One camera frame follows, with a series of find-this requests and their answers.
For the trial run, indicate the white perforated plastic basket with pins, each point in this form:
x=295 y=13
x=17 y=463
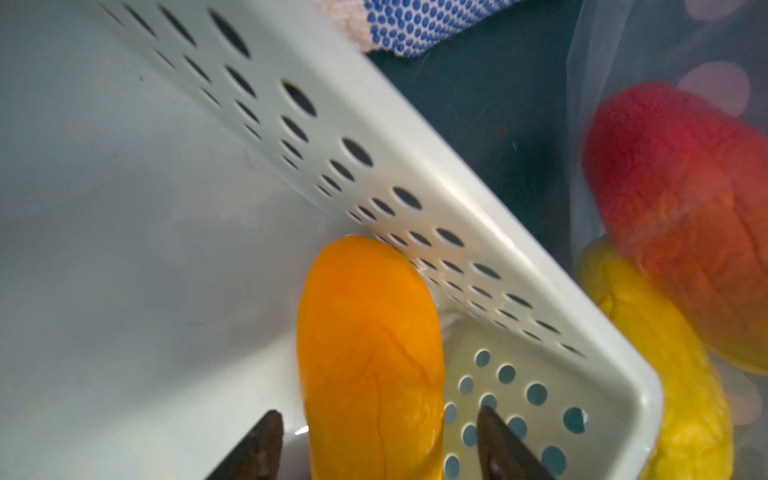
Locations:
x=169 y=172

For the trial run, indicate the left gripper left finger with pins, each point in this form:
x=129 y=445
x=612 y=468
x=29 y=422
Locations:
x=257 y=456

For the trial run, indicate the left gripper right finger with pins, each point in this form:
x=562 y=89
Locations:
x=502 y=456

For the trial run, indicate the clear pink-dotted zip bag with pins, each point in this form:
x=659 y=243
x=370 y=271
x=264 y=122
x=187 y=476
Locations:
x=714 y=49

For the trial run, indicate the red mango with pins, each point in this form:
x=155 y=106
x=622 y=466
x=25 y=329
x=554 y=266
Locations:
x=681 y=187

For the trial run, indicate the orange yellow mango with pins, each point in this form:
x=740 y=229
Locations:
x=371 y=365

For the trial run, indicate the blue white work glove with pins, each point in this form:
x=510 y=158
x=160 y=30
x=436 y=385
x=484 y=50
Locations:
x=407 y=28

